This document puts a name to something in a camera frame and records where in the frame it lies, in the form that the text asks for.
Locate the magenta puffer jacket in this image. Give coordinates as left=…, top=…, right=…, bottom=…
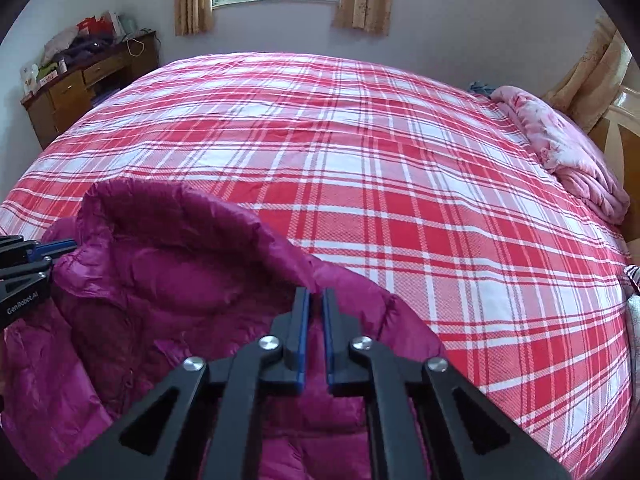
left=1, top=179, right=445, bottom=479

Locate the brown wooden desk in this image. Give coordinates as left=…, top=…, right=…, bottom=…
left=22, top=29, right=160, bottom=148

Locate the clutter pile on desk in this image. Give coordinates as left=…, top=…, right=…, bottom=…
left=20, top=11, right=141, bottom=98

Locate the red plaid bed cover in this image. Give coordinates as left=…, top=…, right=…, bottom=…
left=1, top=53, right=632, bottom=479

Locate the striped pillow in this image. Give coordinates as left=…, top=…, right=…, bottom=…
left=624, top=264, right=640, bottom=295

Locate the pink floral folded blanket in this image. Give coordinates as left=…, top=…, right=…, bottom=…
left=490, top=86, right=630, bottom=226

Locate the wooden headboard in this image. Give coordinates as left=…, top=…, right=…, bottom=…
left=589, top=86, right=640, bottom=246

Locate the beige curtain by headboard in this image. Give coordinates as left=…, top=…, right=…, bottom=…
left=542, top=12, right=632, bottom=133

